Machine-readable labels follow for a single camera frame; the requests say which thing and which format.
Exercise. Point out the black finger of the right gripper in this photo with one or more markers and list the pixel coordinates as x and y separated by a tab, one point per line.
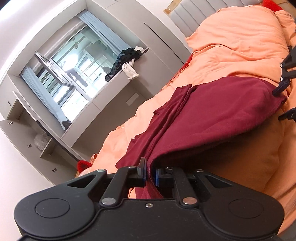
283	85
289	115

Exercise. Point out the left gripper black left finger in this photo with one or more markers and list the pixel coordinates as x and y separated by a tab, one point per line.
110	189

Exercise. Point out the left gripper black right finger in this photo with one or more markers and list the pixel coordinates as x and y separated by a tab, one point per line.
189	188

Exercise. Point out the dark red garment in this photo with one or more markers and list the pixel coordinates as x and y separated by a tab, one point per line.
217	126

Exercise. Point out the black clothes pile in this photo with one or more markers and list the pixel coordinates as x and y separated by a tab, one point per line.
122	58

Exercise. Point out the red pillow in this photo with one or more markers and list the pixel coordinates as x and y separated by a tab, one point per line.
83	165

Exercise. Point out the orange duvet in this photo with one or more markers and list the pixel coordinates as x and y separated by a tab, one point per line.
248	41

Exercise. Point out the red bed sheet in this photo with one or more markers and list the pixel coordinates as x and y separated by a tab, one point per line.
270	4

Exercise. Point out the clear plastic bag on shelf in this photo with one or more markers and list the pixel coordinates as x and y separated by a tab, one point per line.
41	140

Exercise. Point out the white garment on ledge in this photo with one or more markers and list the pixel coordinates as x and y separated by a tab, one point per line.
127	67

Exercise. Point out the grey built-in cabinet unit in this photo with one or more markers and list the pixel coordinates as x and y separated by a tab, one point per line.
28	27

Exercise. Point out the grey padded headboard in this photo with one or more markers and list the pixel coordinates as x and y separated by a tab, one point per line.
187	15

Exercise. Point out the light blue curtain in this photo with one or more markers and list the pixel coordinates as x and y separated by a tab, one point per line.
114	42

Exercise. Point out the window with metal frame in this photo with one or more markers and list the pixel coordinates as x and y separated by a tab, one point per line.
66	81

